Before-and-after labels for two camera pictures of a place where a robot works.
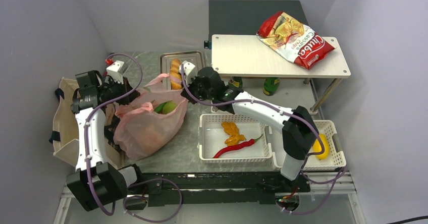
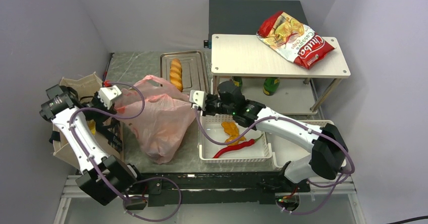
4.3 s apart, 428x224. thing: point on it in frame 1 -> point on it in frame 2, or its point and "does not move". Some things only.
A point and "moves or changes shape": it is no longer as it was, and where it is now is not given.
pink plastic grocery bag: x=152 y=118 moves or changes shape
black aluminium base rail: x=215 y=187 does not move
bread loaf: x=175 y=75 does not move
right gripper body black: x=197 y=90 -> x=215 y=106
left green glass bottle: x=236 y=81 does not move
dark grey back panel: x=246 y=17 does not move
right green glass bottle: x=271 y=86 does not move
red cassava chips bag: x=295 y=40 does not move
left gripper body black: x=114 y=90 -> x=96 y=103
